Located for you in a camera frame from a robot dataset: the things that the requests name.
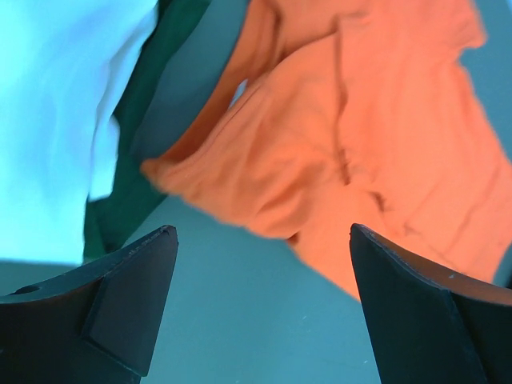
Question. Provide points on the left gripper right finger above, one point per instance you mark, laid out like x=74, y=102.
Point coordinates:
x=428, y=323

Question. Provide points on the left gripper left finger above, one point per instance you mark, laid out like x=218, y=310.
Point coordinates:
x=97, y=323

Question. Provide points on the orange t-shirt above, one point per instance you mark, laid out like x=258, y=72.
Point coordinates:
x=331, y=113

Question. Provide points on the dark green folded t-shirt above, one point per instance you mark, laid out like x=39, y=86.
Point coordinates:
x=109, y=222

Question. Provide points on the white printed folded t-shirt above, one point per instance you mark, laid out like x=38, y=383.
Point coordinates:
x=64, y=67

